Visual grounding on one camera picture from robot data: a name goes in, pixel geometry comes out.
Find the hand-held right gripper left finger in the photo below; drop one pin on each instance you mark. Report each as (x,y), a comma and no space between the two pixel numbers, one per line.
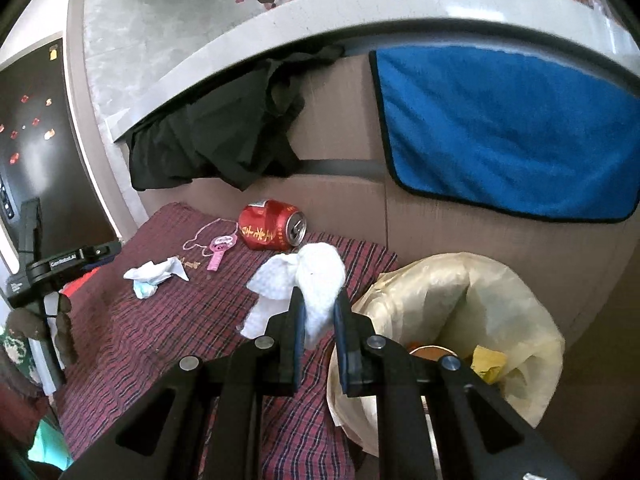
(299,332)

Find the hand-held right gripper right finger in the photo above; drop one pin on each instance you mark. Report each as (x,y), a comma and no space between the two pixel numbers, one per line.
(341,342)

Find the pale yellow plastic bin bag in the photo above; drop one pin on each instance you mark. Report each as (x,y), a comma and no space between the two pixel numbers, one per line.
(450,285)

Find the person's left forearm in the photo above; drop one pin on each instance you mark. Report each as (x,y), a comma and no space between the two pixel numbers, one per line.
(20,405)

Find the person's left hand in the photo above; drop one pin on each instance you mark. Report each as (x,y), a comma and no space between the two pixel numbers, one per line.
(65,332)

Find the white and blue crumpled tissue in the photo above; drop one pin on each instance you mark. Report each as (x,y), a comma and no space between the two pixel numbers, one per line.
(150,272)

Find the red drink can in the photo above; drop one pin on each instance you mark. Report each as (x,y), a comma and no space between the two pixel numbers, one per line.
(265,225)

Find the black screen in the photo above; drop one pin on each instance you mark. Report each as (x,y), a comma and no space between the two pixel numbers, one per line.
(40,150)

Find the red plaid blanket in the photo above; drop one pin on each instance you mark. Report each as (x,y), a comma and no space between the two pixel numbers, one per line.
(150,340)

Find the yellow wrapper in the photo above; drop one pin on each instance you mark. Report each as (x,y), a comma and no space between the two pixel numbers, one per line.
(487,360)

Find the black cloth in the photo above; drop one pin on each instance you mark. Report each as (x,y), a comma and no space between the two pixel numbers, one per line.
(210,145)

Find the white table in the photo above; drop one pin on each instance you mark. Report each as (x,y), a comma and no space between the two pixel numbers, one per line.
(175,35)

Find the blue towel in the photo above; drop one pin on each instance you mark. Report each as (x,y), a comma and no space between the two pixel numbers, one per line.
(500,125)

